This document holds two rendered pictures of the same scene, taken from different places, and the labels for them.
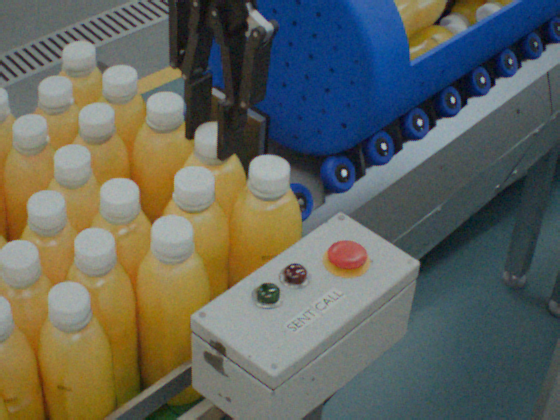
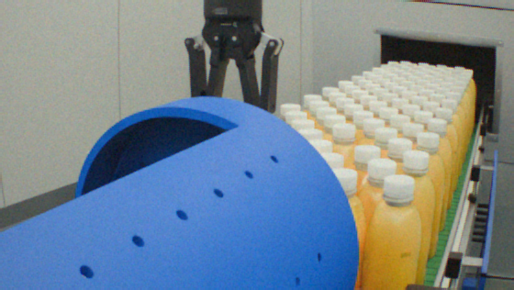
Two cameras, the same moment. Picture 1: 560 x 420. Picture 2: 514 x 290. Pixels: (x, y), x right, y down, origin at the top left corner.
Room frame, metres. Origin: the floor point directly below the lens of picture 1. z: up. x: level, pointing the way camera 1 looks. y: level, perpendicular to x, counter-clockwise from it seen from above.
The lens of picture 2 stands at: (1.67, -0.08, 1.32)
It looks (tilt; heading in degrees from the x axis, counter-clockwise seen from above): 14 degrees down; 166
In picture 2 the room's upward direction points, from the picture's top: straight up
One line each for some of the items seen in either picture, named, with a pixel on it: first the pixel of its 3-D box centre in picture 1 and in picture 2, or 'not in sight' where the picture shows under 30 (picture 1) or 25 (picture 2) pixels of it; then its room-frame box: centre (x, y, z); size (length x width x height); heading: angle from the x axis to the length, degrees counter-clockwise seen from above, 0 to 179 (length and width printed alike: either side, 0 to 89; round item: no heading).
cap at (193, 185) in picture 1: (194, 185); not in sight; (0.88, 0.08, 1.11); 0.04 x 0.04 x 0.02
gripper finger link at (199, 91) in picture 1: (198, 106); not in sight; (0.97, 0.09, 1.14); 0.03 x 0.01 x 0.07; 140
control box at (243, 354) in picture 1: (305, 325); not in sight; (0.76, -0.03, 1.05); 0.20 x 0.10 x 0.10; 140
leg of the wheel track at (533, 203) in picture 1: (539, 176); not in sight; (1.96, -0.55, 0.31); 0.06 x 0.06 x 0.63; 50
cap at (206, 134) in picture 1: (214, 139); not in sight; (0.96, 0.07, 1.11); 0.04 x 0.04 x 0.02
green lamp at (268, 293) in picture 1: (268, 292); not in sight; (0.75, 0.01, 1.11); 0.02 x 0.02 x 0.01
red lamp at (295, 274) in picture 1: (295, 273); not in sight; (0.78, -0.02, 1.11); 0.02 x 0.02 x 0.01
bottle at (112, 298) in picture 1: (101, 328); not in sight; (0.78, 0.17, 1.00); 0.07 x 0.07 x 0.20
